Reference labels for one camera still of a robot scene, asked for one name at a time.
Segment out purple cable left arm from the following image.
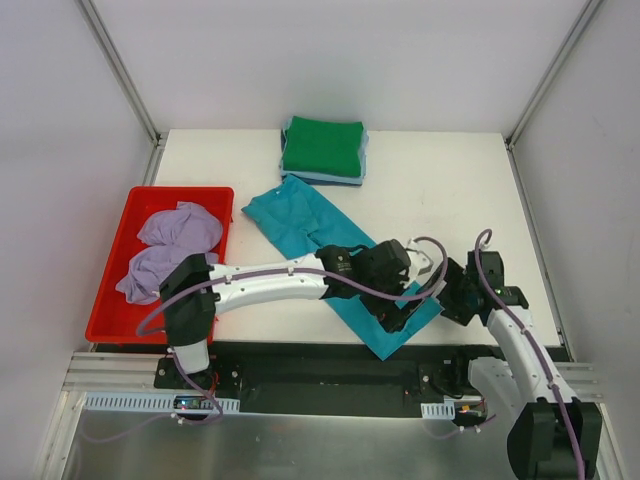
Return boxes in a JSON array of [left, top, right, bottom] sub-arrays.
[[135, 236, 449, 338]]

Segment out teal t shirt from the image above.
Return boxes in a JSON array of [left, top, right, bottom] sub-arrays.
[[242, 175, 441, 360]]

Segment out aluminium frame post left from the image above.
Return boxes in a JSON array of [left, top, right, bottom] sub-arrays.
[[75, 0, 168, 147]]

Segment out lavender t shirt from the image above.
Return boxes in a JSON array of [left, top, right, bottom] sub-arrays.
[[115, 245, 196, 305], [137, 201, 224, 252]]

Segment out white slotted cable duct right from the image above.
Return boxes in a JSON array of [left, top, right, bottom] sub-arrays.
[[420, 402, 456, 421]]

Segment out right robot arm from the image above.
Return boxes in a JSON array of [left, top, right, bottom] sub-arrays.
[[437, 251, 603, 479]]

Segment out light blue folded t shirt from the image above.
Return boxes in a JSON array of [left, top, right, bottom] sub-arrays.
[[280, 119, 371, 183]]

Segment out aluminium frame post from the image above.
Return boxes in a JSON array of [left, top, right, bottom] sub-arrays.
[[505, 0, 606, 151], [75, 0, 168, 147]]

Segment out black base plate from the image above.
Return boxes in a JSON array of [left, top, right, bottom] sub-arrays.
[[152, 341, 509, 415]]

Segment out red plastic bin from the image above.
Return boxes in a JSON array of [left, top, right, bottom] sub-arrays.
[[85, 186, 234, 345]]

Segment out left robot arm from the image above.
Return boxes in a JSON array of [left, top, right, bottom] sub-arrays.
[[158, 237, 449, 389]]

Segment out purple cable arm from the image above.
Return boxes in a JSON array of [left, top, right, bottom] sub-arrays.
[[473, 228, 589, 480], [135, 236, 449, 338]]

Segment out aluminium frame post right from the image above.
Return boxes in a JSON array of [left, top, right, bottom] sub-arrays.
[[505, 0, 606, 151]]

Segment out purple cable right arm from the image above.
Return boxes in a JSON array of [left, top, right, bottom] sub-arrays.
[[473, 228, 589, 480]]

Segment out green folded t shirt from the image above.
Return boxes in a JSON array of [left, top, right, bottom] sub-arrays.
[[280, 115, 364, 178]]

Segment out white slotted cable duct left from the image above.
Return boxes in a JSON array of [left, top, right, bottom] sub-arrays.
[[84, 392, 219, 415]]

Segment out white slotted cable duct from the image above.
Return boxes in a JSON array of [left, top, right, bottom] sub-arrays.
[[420, 402, 456, 421], [84, 392, 219, 415]]

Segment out aluminium front rail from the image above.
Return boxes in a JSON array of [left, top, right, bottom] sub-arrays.
[[63, 350, 166, 392]]

